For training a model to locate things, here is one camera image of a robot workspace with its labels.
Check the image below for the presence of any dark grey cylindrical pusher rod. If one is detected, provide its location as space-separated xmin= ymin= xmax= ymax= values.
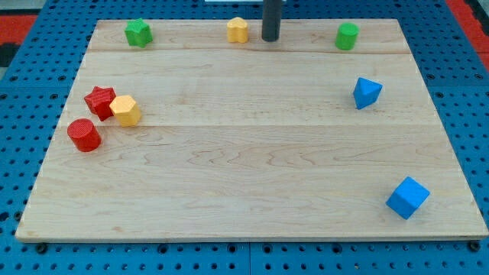
xmin=261 ymin=0 xmax=282 ymax=42

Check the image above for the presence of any yellow heart block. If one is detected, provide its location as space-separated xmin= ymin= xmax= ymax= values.
xmin=226 ymin=17 xmax=248 ymax=44

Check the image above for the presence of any green star block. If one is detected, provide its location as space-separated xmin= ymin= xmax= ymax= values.
xmin=125 ymin=18 xmax=153 ymax=48

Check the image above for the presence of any red star block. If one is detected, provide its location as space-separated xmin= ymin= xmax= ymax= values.
xmin=84 ymin=86 xmax=116 ymax=121

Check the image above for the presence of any green cylinder block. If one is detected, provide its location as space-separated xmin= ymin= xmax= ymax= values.
xmin=335 ymin=22 xmax=360 ymax=50

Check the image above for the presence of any blue triangular prism block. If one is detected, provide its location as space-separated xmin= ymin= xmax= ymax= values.
xmin=353 ymin=77 xmax=383 ymax=109

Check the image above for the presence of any light wooden board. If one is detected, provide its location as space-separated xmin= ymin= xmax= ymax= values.
xmin=16 ymin=19 xmax=488 ymax=243

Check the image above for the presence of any yellow hexagon block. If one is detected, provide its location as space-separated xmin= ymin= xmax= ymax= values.
xmin=109 ymin=95 xmax=141 ymax=127

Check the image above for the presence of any red cylinder block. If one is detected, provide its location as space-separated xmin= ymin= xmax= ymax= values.
xmin=67 ymin=118 xmax=102 ymax=152

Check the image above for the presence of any blue cube block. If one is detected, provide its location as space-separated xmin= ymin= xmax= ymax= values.
xmin=386 ymin=176 xmax=430 ymax=220

